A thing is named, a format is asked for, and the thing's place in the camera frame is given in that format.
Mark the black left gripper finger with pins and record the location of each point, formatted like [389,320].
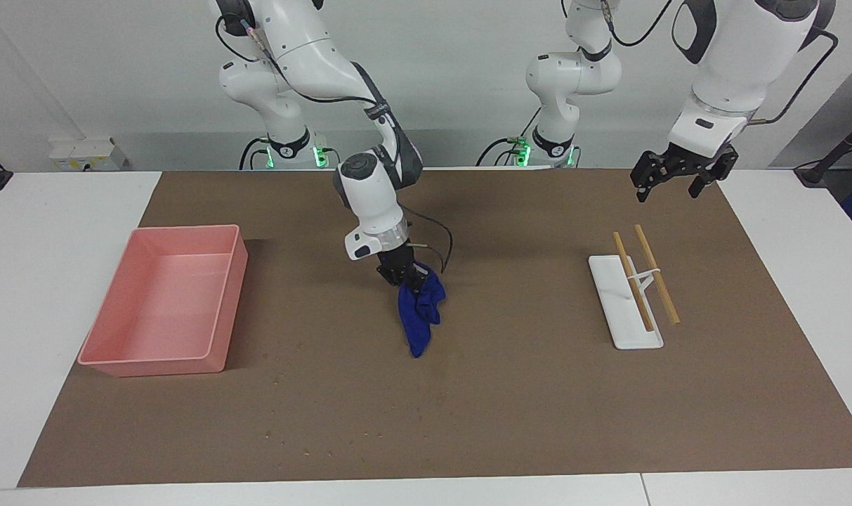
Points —
[643,191]
[697,187]

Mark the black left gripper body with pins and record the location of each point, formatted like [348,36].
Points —
[685,163]

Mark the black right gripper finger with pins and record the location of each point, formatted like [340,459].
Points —
[403,282]
[418,280]

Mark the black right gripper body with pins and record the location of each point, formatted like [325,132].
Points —
[397,263]

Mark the blue towel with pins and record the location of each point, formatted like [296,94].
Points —
[418,323]

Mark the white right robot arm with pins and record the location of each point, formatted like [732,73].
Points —
[369,197]

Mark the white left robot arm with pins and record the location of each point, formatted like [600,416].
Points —
[735,63]

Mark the white towel rack base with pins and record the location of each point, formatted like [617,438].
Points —
[626,323]

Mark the wooden rack rod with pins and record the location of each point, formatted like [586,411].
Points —
[636,288]
[657,275]

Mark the black stand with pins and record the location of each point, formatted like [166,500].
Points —
[815,174]

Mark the brown table mat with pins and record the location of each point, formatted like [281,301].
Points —
[524,393]

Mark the pink plastic bin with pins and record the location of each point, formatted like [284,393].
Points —
[152,309]

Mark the white power socket box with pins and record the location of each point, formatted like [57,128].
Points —
[81,153]

